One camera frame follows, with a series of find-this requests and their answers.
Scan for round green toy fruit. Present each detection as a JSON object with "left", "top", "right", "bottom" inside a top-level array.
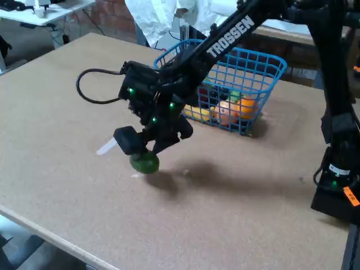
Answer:
[{"left": 129, "top": 150, "right": 160, "bottom": 174}]

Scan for pale peach toy fruit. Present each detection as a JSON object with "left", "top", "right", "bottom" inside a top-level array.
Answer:
[{"left": 213, "top": 100, "right": 240, "bottom": 127}]

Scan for small green leafy toy fruit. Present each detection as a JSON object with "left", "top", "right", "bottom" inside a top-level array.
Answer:
[{"left": 229, "top": 90, "right": 243, "bottom": 104}]

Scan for orange toy fruit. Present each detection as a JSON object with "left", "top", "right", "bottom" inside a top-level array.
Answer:
[{"left": 238, "top": 97, "right": 259, "bottom": 120}]

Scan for yellow toy banana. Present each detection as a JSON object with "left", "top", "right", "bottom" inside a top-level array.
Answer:
[{"left": 182, "top": 104, "right": 212, "bottom": 122}]

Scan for long white tape strip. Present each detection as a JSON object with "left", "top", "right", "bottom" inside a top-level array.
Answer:
[{"left": 96, "top": 139, "right": 116, "bottom": 156}]

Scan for black toy grapes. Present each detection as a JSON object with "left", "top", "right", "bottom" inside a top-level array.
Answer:
[{"left": 207, "top": 85, "right": 228, "bottom": 109}]

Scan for wooden workbench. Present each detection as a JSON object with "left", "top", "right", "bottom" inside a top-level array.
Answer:
[{"left": 253, "top": 24, "right": 327, "bottom": 88}]

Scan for white desk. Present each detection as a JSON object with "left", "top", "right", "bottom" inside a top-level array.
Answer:
[{"left": 0, "top": 0, "right": 96, "bottom": 28}]

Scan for white object on desk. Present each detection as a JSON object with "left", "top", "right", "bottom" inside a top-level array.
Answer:
[{"left": 33, "top": 0, "right": 57, "bottom": 19}]

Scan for blue wire basket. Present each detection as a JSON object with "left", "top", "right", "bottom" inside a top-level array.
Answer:
[{"left": 154, "top": 38, "right": 288, "bottom": 137}]

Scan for looped black camera cable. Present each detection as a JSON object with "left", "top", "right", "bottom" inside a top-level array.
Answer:
[{"left": 75, "top": 68, "right": 126, "bottom": 105}]

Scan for grey metal post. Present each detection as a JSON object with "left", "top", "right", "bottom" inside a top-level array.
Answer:
[{"left": 179, "top": 24, "right": 190, "bottom": 42}]

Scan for black base power cable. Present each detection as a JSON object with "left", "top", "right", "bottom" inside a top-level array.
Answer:
[{"left": 313, "top": 165, "right": 329, "bottom": 186}]

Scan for black metal frame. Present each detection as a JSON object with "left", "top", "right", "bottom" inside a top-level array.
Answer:
[{"left": 340, "top": 223, "right": 360, "bottom": 270}]

